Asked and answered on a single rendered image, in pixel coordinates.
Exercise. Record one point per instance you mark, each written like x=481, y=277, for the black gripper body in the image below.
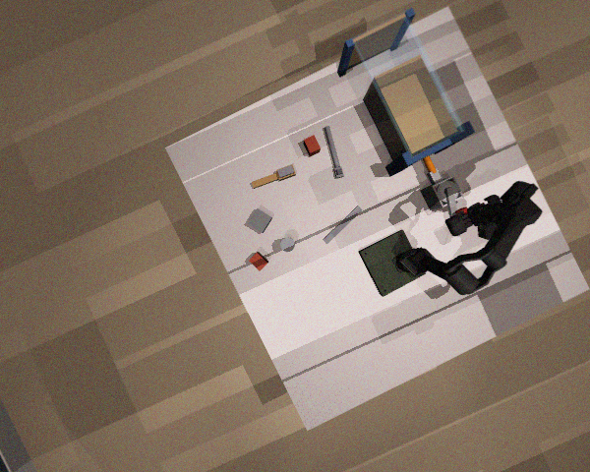
x=457, y=225

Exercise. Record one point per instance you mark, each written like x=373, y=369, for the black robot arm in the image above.
x=508, y=218

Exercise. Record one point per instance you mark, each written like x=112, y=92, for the reddish-brown box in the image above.
x=258, y=261
x=311, y=145

